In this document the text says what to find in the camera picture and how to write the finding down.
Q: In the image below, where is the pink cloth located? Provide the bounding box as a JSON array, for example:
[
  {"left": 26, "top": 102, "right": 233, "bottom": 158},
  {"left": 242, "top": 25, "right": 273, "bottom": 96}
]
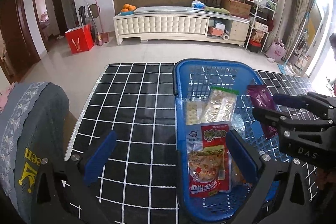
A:
[{"left": 0, "top": 84, "right": 15, "bottom": 111}]

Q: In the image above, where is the brown cardboard box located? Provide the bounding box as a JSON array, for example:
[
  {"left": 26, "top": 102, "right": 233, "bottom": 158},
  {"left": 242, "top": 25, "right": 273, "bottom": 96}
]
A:
[{"left": 223, "top": 0, "right": 252, "bottom": 19}]

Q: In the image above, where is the purple snack packet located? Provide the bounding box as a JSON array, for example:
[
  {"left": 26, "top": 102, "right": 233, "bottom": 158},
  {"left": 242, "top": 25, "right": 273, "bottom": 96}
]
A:
[{"left": 247, "top": 84, "right": 279, "bottom": 139}]

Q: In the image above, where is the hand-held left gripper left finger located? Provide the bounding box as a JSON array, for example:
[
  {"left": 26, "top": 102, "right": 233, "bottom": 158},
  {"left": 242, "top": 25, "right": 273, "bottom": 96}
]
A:
[{"left": 29, "top": 131, "right": 118, "bottom": 224}]

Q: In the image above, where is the red gift bag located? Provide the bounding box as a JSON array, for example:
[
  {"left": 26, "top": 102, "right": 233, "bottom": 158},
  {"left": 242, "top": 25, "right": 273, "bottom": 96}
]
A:
[{"left": 64, "top": 25, "right": 95, "bottom": 54}]

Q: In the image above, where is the pink dustpan with broom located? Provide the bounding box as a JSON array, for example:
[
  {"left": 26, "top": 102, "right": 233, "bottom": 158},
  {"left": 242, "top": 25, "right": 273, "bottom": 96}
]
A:
[{"left": 89, "top": 0, "right": 110, "bottom": 46}]

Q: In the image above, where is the large red snack packet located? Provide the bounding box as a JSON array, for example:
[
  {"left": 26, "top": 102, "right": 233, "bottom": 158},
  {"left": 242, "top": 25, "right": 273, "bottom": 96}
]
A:
[{"left": 188, "top": 123, "right": 233, "bottom": 198}]

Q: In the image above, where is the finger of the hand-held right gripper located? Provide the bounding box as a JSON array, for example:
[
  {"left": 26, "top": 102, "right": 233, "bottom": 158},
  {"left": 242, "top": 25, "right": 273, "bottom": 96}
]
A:
[
  {"left": 253, "top": 107, "right": 332, "bottom": 135},
  {"left": 272, "top": 91, "right": 336, "bottom": 119}
]

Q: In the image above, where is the mop with blue head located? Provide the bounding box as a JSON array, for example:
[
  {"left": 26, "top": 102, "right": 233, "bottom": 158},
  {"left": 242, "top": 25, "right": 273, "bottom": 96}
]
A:
[{"left": 277, "top": 10, "right": 310, "bottom": 75}]

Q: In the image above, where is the dark wooden door frame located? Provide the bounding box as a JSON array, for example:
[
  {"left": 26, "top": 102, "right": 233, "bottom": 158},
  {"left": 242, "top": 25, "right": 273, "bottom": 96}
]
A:
[{"left": 31, "top": 0, "right": 69, "bottom": 52}]

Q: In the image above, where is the blue plastic basket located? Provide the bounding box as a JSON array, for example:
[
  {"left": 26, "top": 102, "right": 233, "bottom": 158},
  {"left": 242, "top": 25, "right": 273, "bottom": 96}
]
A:
[{"left": 173, "top": 58, "right": 281, "bottom": 216}]

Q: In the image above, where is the pink gift bag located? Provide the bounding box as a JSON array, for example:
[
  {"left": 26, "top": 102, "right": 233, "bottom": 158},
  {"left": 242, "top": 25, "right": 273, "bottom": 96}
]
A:
[{"left": 266, "top": 40, "right": 286, "bottom": 63}]

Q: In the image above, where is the dark wooden door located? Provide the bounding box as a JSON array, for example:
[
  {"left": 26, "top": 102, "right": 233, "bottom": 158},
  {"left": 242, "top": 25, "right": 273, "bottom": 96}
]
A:
[{"left": 0, "top": 0, "right": 41, "bottom": 83}]

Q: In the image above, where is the white tufted cabinet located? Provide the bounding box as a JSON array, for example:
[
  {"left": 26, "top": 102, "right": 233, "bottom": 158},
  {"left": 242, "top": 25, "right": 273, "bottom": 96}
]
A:
[{"left": 113, "top": 6, "right": 251, "bottom": 47}]

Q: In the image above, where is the white shelf rack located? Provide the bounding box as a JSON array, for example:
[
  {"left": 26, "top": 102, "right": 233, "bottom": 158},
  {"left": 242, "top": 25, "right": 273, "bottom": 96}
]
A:
[{"left": 244, "top": 0, "right": 277, "bottom": 52}]

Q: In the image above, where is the green-edged cracker packet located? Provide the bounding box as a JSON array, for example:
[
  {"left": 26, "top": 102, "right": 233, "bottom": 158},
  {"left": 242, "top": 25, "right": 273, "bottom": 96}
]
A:
[{"left": 201, "top": 86, "right": 239, "bottom": 127}]

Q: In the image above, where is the clear cracker packet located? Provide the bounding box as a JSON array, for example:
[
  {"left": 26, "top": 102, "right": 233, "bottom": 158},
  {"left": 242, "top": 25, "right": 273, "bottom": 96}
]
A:
[{"left": 185, "top": 98, "right": 208, "bottom": 126}]

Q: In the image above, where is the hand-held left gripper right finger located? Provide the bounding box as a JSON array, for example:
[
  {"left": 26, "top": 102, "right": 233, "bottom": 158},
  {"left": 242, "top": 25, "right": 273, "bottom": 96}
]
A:
[{"left": 225, "top": 130, "right": 319, "bottom": 224}]

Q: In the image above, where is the black checked tablecloth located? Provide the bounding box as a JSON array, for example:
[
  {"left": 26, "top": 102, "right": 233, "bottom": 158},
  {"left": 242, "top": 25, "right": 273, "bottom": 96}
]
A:
[{"left": 64, "top": 63, "right": 336, "bottom": 224}]

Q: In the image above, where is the patterned curtain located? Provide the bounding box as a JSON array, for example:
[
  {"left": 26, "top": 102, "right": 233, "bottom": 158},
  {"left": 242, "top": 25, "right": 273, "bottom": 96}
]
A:
[{"left": 287, "top": 0, "right": 315, "bottom": 64}]

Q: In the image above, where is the plate of oranges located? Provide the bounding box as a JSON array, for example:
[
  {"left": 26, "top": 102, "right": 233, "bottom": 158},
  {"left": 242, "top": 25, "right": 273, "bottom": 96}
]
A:
[{"left": 120, "top": 4, "right": 137, "bottom": 15}]

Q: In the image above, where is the grey chair with yellow logo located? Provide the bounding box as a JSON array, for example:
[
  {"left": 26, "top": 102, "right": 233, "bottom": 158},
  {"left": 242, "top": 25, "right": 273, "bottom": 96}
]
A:
[{"left": 0, "top": 82, "right": 70, "bottom": 216}]

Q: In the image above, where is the clear crinkled snack packet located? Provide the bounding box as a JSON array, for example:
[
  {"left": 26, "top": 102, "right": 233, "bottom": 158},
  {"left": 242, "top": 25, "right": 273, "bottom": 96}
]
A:
[{"left": 231, "top": 112, "right": 247, "bottom": 138}]

